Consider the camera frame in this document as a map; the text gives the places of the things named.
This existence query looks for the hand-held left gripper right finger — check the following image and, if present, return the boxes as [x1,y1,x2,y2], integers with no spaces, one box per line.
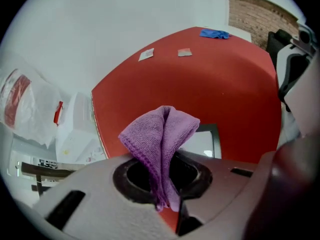
[174,150,262,238]

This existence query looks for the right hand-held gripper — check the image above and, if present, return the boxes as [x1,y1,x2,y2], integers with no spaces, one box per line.
[274,23,320,138]

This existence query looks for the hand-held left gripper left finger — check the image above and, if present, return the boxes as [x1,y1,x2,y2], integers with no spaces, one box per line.
[32,153,181,240]

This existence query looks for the black picture frame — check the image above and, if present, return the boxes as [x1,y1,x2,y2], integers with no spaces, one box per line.
[179,123,223,159]

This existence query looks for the purple microfibre cloth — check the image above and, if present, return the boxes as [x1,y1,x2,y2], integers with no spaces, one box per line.
[118,105,201,213]

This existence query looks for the blue cloth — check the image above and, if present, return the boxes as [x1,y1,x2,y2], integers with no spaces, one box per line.
[199,28,231,40]

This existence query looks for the black chair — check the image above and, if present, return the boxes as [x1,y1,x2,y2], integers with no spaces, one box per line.
[265,28,300,65]

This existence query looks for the dark wooden bench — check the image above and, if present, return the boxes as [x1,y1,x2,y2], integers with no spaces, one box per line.
[20,161,79,198]

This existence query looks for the white box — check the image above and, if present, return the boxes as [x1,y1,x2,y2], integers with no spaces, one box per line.
[55,92,109,164]

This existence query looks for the red felt table cover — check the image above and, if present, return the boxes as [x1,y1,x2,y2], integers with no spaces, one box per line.
[90,26,283,235]

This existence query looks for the small red tag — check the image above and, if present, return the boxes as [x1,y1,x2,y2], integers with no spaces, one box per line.
[53,100,64,126]

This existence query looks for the clear plastic bag red contents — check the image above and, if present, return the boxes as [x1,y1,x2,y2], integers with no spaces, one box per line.
[0,67,65,149]

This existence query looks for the white paper card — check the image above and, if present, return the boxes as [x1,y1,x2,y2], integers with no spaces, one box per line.
[138,47,155,62]

